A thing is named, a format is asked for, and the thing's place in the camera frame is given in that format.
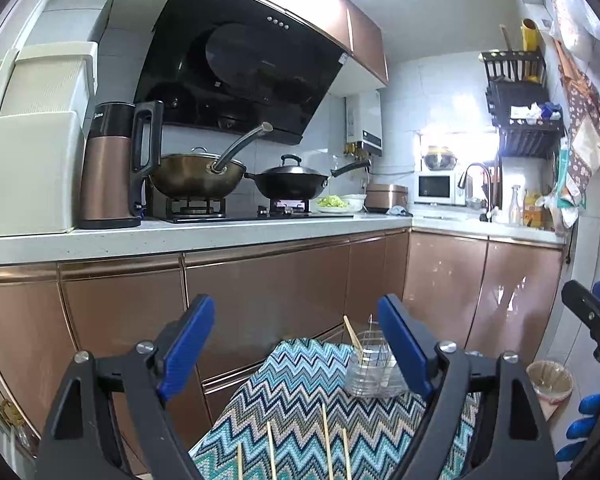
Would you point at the brass water heater pipes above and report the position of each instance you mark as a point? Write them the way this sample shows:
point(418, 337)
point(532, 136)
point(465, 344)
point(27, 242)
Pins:
point(355, 150)

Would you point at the orange liquid bottle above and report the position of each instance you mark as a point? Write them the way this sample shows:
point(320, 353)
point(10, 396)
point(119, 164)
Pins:
point(534, 212)

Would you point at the copper electric kettle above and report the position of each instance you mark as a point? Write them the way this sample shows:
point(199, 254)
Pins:
point(105, 175)

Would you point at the white kitchen countertop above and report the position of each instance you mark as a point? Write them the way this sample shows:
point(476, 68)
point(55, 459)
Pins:
point(130, 242)

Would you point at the cream rice dispenser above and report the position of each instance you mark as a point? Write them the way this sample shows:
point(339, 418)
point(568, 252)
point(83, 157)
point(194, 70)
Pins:
point(30, 160)

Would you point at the green and white bag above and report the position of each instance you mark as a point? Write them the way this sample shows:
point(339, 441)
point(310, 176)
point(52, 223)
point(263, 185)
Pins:
point(565, 195)

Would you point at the glass pot with yellow lid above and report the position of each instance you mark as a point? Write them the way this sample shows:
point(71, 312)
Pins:
point(439, 159)

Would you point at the clear spray bottle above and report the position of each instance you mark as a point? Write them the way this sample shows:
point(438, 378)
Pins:
point(516, 210)

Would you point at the plate of chopped greens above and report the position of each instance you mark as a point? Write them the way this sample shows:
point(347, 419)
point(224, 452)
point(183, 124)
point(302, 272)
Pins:
point(332, 202)

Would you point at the white crumpled cloth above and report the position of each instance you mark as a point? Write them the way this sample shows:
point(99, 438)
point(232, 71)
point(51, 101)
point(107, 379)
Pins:
point(522, 112)

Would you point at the yellow roll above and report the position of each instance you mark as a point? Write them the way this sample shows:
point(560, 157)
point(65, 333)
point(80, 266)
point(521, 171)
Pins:
point(531, 37)

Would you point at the black range hood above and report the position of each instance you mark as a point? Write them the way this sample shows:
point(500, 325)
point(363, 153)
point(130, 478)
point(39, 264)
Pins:
point(240, 60)

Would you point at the copper lower cabinet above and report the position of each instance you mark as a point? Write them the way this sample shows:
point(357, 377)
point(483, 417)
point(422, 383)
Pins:
point(260, 300)

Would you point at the black gas stove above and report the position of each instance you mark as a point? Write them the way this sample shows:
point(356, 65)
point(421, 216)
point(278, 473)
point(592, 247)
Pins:
point(240, 217)

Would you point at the grey rag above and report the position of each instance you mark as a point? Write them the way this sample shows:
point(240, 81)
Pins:
point(399, 211)

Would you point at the bronze wok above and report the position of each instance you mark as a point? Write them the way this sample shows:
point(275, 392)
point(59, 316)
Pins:
point(190, 182)

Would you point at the black wok lid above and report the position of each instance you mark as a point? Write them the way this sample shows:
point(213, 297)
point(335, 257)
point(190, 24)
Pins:
point(290, 169)

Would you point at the single wooden chopstick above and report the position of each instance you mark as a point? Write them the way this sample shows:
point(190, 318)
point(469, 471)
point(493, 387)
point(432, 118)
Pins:
point(352, 334)

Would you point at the wooden rolling pin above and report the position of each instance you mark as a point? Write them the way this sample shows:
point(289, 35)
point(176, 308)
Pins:
point(505, 37)

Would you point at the white water heater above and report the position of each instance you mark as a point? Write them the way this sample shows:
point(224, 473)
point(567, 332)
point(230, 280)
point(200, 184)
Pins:
point(367, 120)

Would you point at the white bowl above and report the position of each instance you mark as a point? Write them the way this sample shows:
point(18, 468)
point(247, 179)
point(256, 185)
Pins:
point(356, 202)

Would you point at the zigzag patterned cloth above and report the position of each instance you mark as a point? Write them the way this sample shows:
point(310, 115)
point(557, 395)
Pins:
point(300, 385)

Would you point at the white microwave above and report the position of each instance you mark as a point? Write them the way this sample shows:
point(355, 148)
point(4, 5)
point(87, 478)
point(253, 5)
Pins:
point(432, 187)

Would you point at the copper rice cooker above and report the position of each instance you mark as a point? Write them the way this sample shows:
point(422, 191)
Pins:
point(386, 197)

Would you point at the bunch of wooden chopsticks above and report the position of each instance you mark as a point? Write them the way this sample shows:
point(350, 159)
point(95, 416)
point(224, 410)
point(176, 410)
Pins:
point(325, 440)

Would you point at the black wok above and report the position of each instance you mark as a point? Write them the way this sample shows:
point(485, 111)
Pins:
point(290, 187)

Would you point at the brown wooden board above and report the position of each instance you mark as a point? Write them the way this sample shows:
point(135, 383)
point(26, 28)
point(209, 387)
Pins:
point(496, 185)

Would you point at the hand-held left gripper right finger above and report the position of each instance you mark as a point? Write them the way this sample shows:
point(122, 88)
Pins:
point(405, 345)

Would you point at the white plastic bags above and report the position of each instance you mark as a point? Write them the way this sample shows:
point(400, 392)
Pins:
point(572, 20)

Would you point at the blue cloth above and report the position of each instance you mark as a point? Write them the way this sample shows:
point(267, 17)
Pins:
point(550, 110)

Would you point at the brown floral apron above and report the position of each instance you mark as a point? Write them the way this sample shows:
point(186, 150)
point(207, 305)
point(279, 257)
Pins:
point(582, 125)

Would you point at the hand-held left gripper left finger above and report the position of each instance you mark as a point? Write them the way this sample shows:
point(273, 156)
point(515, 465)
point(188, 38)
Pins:
point(187, 345)

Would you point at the steel kitchen faucet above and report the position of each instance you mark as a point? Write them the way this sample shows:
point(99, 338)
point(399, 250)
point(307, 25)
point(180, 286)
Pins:
point(477, 166)

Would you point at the person's right hand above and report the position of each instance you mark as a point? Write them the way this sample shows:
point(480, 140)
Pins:
point(580, 430)

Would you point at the trash bin with beige bag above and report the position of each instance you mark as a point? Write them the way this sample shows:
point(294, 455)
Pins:
point(550, 382)

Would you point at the black wall rack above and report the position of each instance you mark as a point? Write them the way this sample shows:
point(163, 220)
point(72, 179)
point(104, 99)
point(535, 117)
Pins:
point(525, 142)

